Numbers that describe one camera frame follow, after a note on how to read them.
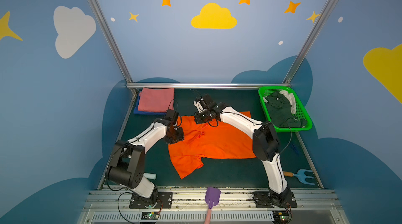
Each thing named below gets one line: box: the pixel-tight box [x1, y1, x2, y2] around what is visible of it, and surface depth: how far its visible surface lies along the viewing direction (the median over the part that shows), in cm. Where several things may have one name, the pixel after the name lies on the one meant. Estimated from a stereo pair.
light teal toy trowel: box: [143, 172, 157, 180], surface depth 81 cm
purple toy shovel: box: [204, 186, 221, 224], surface depth 76 cm
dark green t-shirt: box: [264, 91, 307, 128], surface depth 109 cm
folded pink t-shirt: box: [137, 87, 175, 113], surface depth 112 cm
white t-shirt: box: [279, 90, 296, 115], surface depth 112 cm
